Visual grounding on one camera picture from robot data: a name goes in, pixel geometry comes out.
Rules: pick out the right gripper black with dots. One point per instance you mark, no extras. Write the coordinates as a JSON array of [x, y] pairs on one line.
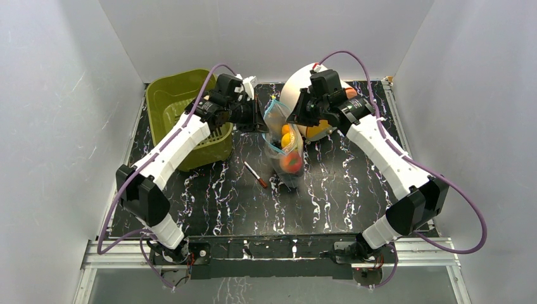
[[299, 111]]

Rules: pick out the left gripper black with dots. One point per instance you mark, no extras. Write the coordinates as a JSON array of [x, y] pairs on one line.
[[256, 123]]

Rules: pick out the yellow toy lemon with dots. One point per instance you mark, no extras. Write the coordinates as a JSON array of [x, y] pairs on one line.
[[287, 140]]

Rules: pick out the clear zip top bag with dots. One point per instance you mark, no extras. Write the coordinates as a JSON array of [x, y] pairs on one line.
[[274, 118]]

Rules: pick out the olive green plastic basket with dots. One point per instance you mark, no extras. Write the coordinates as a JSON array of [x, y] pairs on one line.
[[166, 99]]

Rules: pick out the small orange toy fruit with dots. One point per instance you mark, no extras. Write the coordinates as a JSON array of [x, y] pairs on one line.
[[286, 128]]

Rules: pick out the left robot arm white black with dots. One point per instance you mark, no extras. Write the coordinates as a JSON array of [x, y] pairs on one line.
[[231, 100]]

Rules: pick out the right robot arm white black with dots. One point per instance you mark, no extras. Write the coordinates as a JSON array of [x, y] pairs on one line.
[[420, 195]]

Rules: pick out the white orange cylindrical appliance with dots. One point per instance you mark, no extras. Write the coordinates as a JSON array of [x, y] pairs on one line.
[[291, 91]]

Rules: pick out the red white marker pen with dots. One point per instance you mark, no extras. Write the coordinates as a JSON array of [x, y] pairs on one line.
[[255, 175]]

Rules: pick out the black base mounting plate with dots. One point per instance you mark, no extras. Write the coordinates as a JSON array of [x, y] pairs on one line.
[[283, 255]]

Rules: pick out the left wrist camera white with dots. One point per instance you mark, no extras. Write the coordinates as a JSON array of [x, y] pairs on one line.
[[248, 85]]

